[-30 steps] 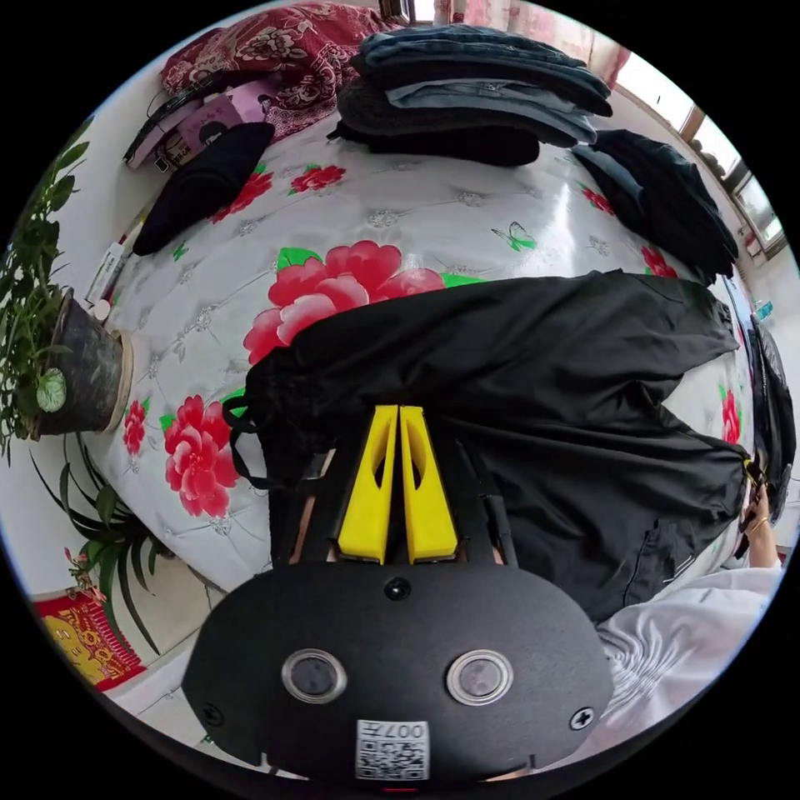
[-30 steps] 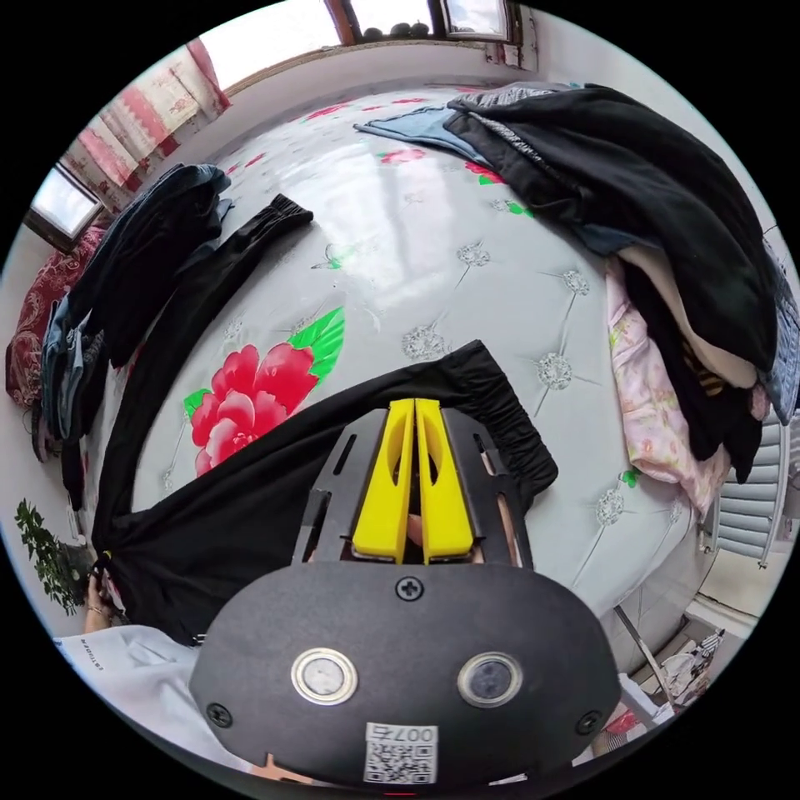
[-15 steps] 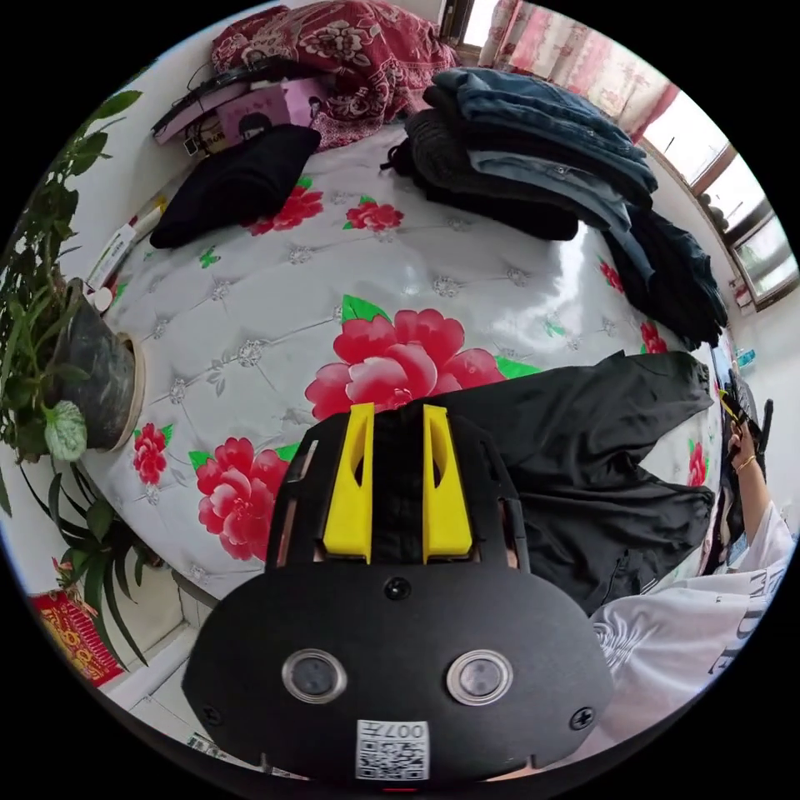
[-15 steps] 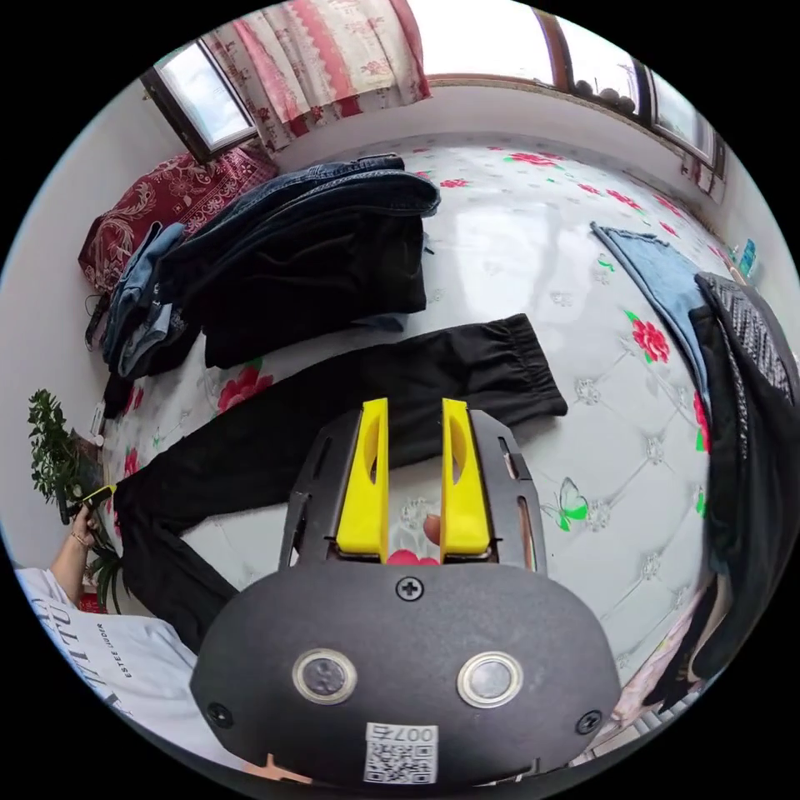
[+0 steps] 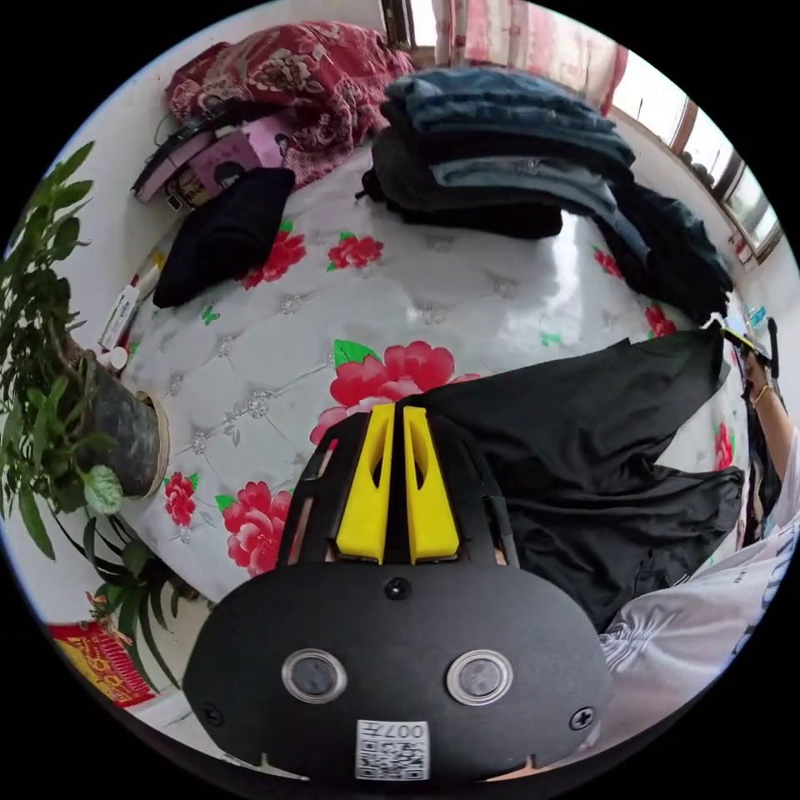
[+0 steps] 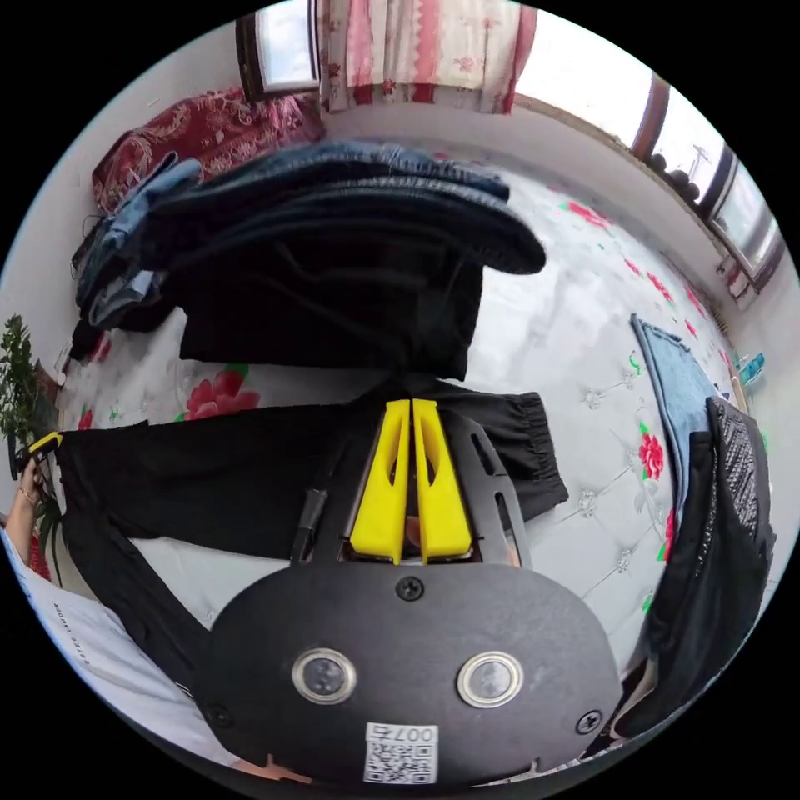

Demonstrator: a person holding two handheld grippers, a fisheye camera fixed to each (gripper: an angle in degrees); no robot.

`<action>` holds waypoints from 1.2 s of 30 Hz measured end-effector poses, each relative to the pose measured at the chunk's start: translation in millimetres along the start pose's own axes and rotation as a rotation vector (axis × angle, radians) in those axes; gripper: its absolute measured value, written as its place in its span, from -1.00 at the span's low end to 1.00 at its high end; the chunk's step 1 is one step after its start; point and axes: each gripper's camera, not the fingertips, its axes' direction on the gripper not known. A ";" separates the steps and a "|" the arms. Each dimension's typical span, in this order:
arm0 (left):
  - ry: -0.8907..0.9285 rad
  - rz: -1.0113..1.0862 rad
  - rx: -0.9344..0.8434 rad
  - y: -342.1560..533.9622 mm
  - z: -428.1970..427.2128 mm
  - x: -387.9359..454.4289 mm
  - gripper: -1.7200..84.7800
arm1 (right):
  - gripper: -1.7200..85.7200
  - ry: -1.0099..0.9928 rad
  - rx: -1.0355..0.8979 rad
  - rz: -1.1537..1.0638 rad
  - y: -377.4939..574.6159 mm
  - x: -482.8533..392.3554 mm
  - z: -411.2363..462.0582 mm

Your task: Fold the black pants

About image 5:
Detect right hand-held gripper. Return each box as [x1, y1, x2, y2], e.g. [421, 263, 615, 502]
[718, 327, 773, 378]

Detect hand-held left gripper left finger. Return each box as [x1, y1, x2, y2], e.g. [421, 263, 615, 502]
[335, 402, 397, 563]

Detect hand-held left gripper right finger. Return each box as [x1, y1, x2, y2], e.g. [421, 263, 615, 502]
[402, 405, 462, 563]

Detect black pants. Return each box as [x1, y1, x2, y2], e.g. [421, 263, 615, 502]
[399, 329, 746, 633]

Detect person's right forearm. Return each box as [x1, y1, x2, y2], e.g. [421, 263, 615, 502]
[752, 386, 800, 495]

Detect person's right hand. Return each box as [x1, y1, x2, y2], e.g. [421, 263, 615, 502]
[742, 357, 773, 403]

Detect window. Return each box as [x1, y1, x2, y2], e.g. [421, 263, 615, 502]
[609, 52, 786, 267]

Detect bed with flowered white quilt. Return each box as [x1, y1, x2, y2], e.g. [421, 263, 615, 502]
[118, 147, 751, 604]

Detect small long-leaved plant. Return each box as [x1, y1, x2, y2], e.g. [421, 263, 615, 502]
[81, 512, 203, 690]

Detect person's body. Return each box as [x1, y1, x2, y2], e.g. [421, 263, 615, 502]
[597, 427, 800, 754]

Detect pile of clothes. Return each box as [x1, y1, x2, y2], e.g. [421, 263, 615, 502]
[357, 65, 736, 326]

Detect folded black garment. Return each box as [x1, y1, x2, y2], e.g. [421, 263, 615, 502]
[152, 167, 296, 309]

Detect small white box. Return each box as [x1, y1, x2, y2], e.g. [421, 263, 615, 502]
[97, 282, 143, 353]

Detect red and yellow carton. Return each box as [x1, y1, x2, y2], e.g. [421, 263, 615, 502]
[48, 618, 158, 709]

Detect pink curtain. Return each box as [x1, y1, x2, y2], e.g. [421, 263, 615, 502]
[431, 0, 630, 117]

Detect large potted plant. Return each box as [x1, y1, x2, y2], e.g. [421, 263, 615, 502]
[0, 140, 171, 563]

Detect pink printed bag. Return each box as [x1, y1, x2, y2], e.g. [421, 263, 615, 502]
[129, 114, 296, 214]

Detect red flowered blanket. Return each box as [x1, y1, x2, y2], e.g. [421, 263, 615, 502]
[164, 20, 415, 190]

